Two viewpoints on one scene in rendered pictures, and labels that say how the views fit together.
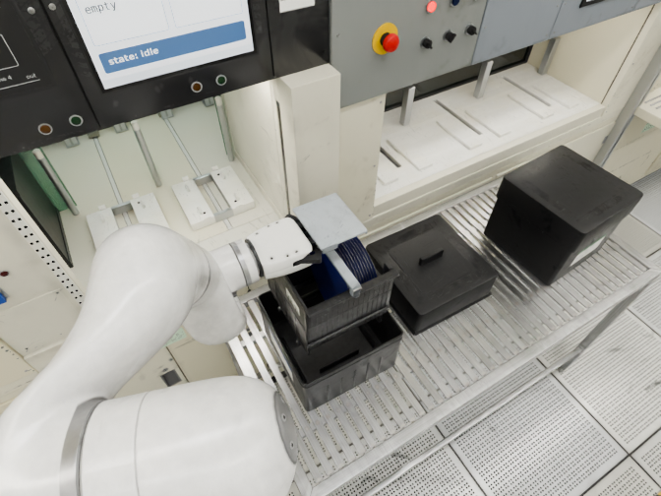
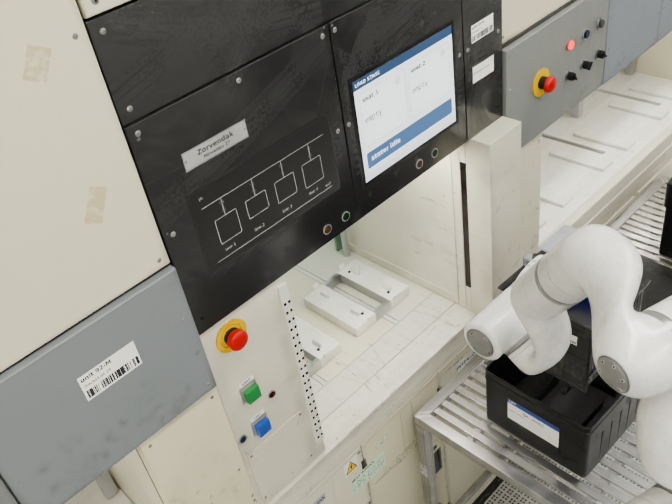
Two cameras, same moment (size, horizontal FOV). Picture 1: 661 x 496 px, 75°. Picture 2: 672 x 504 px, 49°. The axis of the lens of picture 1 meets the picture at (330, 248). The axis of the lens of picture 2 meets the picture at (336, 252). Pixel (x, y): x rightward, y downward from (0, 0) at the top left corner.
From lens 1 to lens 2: 90 cm
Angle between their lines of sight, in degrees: 14
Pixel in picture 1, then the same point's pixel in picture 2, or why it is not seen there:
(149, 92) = (390, 177)
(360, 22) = (524, 73)
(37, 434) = (640, 318)
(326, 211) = not seen: hidden behind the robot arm
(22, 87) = (321, 195)
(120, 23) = (382, 124)
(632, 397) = not seen: outside the picture
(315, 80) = (504, 132)
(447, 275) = (655, 298)
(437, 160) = (575, 192)
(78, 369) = (632, 289)
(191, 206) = (342, 311)
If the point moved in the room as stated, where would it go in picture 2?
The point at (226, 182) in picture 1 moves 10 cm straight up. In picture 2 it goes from (364, 277) to (360, 249)
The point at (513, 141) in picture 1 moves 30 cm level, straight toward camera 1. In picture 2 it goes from (643, 150) to (653, 202)
